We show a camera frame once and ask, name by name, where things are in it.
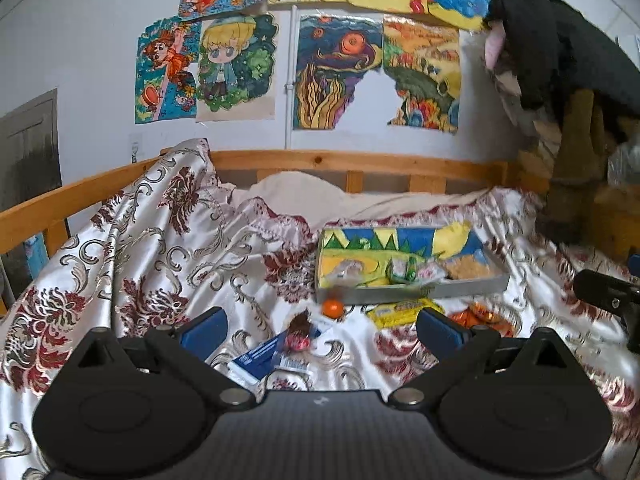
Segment blond boy drawing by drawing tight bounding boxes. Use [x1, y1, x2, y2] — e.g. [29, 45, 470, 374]
[196, 13, 278, 122]

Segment black hanging garment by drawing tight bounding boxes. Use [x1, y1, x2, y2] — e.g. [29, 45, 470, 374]
[485, 0, 639, 118]

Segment white green pouch snack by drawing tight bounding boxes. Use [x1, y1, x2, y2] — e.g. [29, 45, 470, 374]
[414, 260, 448, 284]

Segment small orange fruit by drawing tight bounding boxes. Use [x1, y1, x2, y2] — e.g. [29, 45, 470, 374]
[321, 299, 345, 320]

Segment wooden bed frame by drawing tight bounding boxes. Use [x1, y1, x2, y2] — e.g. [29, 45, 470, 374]
[0, 148, 640, 266]

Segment blue white sachet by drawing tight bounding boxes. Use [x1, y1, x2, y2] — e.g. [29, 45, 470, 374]
[228, 333, 309, 386]

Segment cream pillow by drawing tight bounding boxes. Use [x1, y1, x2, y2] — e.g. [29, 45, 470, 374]
[231, 171, 486, 229]

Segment olive brown hanging trousers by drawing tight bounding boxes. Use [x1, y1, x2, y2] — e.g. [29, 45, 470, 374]
[537, 89, 610, 244]

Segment long biscuit bar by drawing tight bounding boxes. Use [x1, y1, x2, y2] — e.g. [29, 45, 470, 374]
[324, 259, 367, 288]

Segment yellow snack packet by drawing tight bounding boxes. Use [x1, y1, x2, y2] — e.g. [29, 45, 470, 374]
[367, 298, 445, 330]

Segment orange red snack bag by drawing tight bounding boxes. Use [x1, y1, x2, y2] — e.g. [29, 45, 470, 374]
[448, 301, 522, 337]

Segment clear plastic bag of clothes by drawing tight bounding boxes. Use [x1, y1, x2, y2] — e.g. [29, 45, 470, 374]
[608, 139, 640, 188]

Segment green stick snack packet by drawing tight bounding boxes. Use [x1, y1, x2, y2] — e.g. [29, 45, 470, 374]
[385, 256, 419, 285]

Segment clear-wrapped cracker pack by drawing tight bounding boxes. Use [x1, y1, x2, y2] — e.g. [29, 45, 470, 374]
[442, 255, 495, 281]

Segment anime girl orange drawing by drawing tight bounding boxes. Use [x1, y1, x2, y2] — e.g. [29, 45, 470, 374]
[134, 16, 201, 124]

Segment grey tray with colourful liner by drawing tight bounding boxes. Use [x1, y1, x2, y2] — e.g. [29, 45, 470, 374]
[314, 221, 510, 306]

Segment grey door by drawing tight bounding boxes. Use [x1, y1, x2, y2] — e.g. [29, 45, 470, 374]
[0, 90, 62, 210]

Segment starry swirl drawing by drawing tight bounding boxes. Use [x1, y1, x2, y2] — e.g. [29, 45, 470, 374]
[293, 14, 383, 130]

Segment landscape fields drawing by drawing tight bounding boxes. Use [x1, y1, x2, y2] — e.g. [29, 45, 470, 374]
[383, 15, 462, 133]

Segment floral satin bedspread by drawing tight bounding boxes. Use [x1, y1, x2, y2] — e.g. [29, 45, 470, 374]
[1, 140, 639, 479]

